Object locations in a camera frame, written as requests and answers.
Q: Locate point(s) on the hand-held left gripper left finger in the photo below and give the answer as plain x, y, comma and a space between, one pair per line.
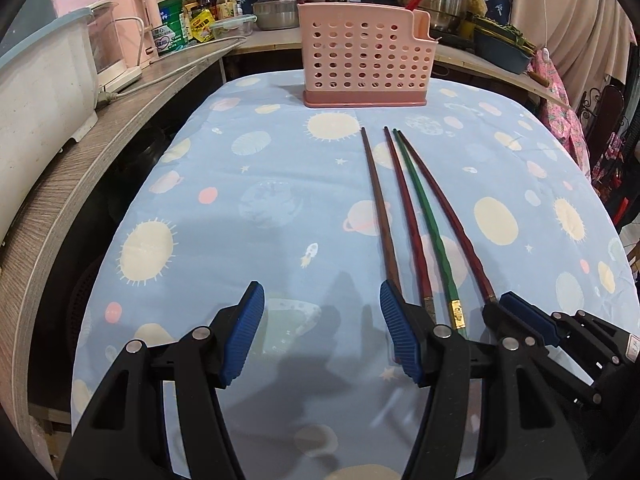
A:
242, 332

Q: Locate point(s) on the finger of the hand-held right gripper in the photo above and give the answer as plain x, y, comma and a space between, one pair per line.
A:
527, 316
492, 320

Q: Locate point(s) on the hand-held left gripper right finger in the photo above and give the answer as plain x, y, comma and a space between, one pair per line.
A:
402, 332

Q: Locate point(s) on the green chopstick with gold band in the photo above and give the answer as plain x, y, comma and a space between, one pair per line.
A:
434, 235

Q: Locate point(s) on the brown chopstick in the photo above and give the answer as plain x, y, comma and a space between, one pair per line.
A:
379, 210

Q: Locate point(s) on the pink perforated utensil basket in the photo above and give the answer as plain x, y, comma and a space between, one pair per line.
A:
365, 55

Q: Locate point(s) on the blue planet print tablecloth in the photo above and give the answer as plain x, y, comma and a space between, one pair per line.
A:
250, 200

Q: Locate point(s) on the black metal chair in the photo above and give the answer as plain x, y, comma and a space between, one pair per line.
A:
612, 150

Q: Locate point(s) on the pink floral cloth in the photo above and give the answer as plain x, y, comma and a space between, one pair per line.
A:
565, 120

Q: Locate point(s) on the grey wooden side counter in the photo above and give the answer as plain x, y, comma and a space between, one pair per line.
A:
75, 170

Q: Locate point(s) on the blue plastic basin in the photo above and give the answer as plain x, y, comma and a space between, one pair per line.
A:
502, 57

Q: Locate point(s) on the green vegetables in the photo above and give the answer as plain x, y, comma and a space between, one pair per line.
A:
502, 30

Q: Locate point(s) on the clear food container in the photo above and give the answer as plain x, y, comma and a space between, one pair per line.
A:
235, 26

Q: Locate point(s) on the beige curtain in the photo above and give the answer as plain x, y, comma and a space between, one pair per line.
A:
565, 10

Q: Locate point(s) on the white appliance with clear jar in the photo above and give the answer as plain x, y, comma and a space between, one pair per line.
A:
117, 50

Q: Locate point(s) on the yellow snack packet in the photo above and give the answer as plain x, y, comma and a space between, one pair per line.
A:
202, 25

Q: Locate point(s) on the white plastic dish tub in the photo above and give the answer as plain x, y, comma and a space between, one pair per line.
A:
40, 95

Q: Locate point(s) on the green and white packet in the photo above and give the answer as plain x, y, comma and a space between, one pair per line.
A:
172, 27

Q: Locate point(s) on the yellow sponge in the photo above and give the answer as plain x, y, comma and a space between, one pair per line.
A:
477, 5

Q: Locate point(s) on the steel pot with lid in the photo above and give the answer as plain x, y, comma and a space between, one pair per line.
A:
275, 12

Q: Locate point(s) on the yellow liquid bottle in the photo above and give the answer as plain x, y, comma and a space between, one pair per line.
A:
227, 2

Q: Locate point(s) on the pink electric kettle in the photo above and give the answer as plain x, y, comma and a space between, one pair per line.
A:
137, 15

